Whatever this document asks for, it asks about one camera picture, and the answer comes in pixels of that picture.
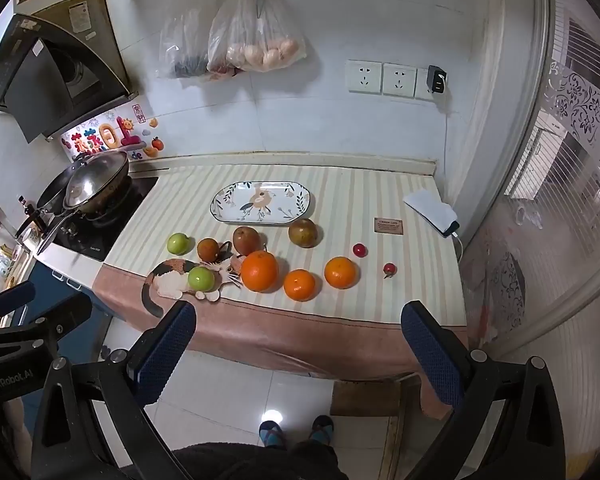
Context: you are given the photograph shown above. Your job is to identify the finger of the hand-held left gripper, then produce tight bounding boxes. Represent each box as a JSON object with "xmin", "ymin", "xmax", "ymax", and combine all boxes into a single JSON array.
[
  {"xmin": 0, "ymin": 292, "xmax": 93, "ymax": 361},
  {"xmin": 0, "ymin": 281, "xmax": 36, "ymax": 318}
]

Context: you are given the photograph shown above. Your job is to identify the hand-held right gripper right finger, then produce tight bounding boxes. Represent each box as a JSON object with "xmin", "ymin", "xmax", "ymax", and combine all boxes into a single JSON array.
[{"xmin": 401, "ymin": 301, "xmax": 566, "ymax": 480}]

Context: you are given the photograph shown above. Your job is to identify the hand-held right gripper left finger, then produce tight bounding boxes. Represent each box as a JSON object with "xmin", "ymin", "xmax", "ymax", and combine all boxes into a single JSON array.
[{"xmin": 30, "ymin": 301, "xmax": 197, "ymax": 480}]

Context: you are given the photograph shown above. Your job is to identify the small dark orange tangerine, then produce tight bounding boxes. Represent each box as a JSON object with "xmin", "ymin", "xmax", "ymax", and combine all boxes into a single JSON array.
[{"xmin": 196, "ymin": 238, "xmax": 221, "ymax": 262}]

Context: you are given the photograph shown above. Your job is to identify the medium orange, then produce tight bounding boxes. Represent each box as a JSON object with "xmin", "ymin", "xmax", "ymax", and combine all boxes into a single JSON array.
[
  {"xmin": 283, "ymin": 269, "xmax": 317, "ymax": 302},
  {"xmin": 324, "ymin": 256, "xmax": 358, "ymax": 290}
]

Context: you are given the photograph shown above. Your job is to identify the large orange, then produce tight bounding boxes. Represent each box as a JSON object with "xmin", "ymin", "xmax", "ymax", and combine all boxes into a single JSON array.
[{"xmin": 240, "ymin": 250, "xmax": 280, "ymax": 293}]

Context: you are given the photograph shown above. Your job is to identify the reddish apple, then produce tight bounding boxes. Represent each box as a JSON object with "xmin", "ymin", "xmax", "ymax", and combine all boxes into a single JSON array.
[{"xmin": 232, "ymin": 226, "xmax": 262, "ymax": 257}]

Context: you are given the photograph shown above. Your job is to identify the brownish apple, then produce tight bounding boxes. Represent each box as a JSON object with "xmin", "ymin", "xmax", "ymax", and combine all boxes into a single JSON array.
[{"xmin": 287, "ymin": 218, "xmax": 319, "ymax": 249}]

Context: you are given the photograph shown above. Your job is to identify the floral oval plate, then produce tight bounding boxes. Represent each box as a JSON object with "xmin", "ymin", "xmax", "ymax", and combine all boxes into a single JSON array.
[{"xmin": 210, "ymin": 181, "xmax": 312, "ymax": 224}]

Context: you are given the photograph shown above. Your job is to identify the blue kitchen cabinet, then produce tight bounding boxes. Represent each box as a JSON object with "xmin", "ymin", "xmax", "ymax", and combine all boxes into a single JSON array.
[{"xmin": 22, "ymin": 260, "xmax": 126, "ymax": 356}]

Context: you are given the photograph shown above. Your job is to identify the wooden stool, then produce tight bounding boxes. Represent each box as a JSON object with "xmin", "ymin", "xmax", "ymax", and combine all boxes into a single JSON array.
[{"xmin": 330, "ymin": 374, "xmax": 426, "ymax": 480}]

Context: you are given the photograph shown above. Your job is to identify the black induction cooktop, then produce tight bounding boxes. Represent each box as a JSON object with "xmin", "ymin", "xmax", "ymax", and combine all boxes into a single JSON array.
[{"xmin": 50, "ymin": 175, "xmax": 160, "ymax": 262}]

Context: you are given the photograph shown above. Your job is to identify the person's right foot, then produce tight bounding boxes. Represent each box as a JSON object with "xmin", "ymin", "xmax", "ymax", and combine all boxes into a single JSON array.
[{"xmin": 310, "ymin": 415, "xmax": 335, "ymax": 445}]

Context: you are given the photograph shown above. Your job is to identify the person's foot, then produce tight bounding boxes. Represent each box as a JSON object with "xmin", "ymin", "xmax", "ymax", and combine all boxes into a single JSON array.
[
  {"xmin": 310, "ymin": 415, "xmax": 335, "ymax": 445},
  {"xmin": 259, "ymin": 420, "xmax": 287, "ymax": 450}
]

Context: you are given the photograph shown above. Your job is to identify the steel wok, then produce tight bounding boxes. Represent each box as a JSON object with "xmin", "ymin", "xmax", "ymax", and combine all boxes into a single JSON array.
[{"xmin": 15, "ymin": 152, "xmax": 132, "ymax": 256}]

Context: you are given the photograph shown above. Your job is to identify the person's left foot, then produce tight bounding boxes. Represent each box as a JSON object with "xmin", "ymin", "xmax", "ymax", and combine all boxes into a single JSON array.
[{"xmin": 259, "ymin": 420, "xmax": 287, "ymax": 450}]

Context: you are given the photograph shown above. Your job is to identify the steel wok lid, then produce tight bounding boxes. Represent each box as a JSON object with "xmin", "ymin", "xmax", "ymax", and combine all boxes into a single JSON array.
[{"xmin": 62, "ymin": 152, "xmax": 130, "ymax": 211}]

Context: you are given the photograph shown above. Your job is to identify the person's dark clothing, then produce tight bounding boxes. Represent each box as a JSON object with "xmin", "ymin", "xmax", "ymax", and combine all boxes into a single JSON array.
[{"xmin": 172, "ymin": 440, "xmax": 348, "ymax": 480}]

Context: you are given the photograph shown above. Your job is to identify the white paper piece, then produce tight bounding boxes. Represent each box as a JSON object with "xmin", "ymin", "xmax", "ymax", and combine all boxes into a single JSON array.
[{"xmin": 404, "ymin": 189, "xmax": 461, "ymax": 238}]

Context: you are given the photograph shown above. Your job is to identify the striped cat print tablecloth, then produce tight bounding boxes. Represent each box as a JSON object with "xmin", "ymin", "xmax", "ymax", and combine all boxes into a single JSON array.
[{"xmin": 91, "ymin": 162, "xmax": 468, "ymax": 381}]

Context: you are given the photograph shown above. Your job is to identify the black range hood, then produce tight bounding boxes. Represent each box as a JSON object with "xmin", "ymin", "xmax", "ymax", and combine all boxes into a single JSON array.
[{"xmin": 0, "ymin": 0, "xmax": 138, "ymax": 143}]

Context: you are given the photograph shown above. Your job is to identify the patterned glass door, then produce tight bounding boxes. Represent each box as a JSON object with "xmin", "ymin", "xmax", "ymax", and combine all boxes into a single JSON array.
[{"xmin": 500, "ymin": 0, "xmax": 600, "ymax": 361}]

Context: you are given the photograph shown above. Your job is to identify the black charger plug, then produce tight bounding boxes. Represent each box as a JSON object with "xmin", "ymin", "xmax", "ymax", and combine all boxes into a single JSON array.
[{"xmin": 426, "ymin": 65, "xmax": 449, "ymax": 95}]

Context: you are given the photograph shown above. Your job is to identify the clear plastic bag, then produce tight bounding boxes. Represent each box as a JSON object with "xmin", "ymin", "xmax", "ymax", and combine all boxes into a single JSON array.
[{"xmin": 155, "ymin": 0, "xmax": 221, "ymax": 81}]

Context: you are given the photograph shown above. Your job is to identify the cluster of brown eggs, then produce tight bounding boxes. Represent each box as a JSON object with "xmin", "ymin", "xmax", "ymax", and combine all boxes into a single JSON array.
[{"xmin": 225, "ymin": 37, "xmax": 301, "ymax": 72}]

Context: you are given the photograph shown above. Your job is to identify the plastic bag holding eggs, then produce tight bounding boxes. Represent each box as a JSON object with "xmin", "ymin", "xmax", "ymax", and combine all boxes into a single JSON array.
[{"xmin": 207, "ymin": 0, "xmax": 308, "ymax": 75}]

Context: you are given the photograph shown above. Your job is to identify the colourful wall stickers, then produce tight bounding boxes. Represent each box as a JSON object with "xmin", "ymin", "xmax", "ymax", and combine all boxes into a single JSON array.
[{"xmin": 60, "ymin": 105, "xmax": 166, "ymax": 161}]

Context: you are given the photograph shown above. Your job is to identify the white charging cable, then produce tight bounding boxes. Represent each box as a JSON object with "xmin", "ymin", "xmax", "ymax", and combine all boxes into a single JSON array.
[{"xmin": 437, "ymin": 92, "xmax": 466, "ymax": 263}]

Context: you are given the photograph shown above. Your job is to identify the white wall socket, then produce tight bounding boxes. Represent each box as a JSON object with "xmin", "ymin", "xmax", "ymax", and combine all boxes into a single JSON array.
[
  {"xmin": 345, "ymin": 60, "xmax": 383, "ymax": 95},
  {"xmin": 415, "ymin": 67, "xmax": 449, "ymax": 102},
  {"xmin": 382, "ymin": 63, "xmax": 417, "ymax": 98}
]

